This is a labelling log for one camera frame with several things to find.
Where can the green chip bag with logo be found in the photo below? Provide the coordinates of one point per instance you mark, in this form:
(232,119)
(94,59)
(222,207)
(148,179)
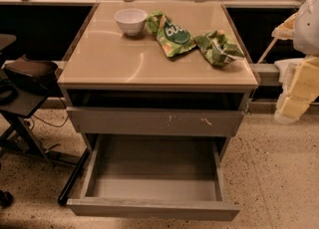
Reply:
(173,39)

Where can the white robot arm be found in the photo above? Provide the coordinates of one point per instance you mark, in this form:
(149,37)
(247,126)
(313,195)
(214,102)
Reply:
(306,29)

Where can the grey top drawer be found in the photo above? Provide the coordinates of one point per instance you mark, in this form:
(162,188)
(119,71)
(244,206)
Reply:
(157,113)

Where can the white dustpan with handle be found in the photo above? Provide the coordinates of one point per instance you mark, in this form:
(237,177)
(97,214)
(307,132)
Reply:
(282,40)

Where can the grey drawer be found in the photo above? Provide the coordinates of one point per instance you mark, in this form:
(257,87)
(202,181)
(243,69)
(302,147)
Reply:
(165,177)
(157,113)

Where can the grey drawer cabinet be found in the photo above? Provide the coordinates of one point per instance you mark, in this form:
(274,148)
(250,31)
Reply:
(107,60)

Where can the black side table stand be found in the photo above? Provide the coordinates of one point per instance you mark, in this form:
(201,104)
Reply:
(16,106)

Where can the dark brown bag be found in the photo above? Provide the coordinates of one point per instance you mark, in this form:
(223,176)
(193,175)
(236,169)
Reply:
(36,77)

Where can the white ceramic bowl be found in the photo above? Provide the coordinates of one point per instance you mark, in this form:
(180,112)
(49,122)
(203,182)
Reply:
(131,21)

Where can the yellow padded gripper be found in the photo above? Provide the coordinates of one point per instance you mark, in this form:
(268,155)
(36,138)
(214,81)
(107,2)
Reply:
(308,29)

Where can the crumpled green snack bag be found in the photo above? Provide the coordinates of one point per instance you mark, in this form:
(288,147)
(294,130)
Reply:
(218,48)

